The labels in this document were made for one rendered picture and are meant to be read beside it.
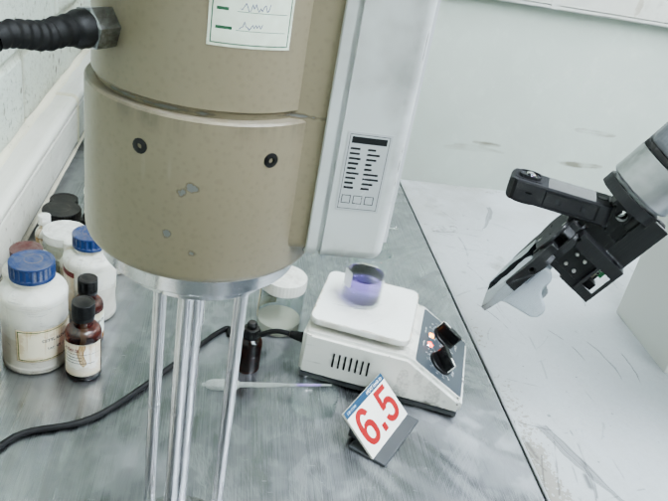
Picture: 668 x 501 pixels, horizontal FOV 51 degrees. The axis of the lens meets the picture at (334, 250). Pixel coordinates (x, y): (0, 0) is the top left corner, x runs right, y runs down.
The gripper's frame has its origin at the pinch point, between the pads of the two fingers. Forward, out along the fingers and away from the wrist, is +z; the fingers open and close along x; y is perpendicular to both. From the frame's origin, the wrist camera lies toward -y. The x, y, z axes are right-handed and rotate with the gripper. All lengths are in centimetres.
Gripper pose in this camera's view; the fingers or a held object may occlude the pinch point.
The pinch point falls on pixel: (488, 291)
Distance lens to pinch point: 87.3
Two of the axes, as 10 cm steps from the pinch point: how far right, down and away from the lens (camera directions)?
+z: -6.2, 6.3, 4.7
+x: 3.3, -3.3, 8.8
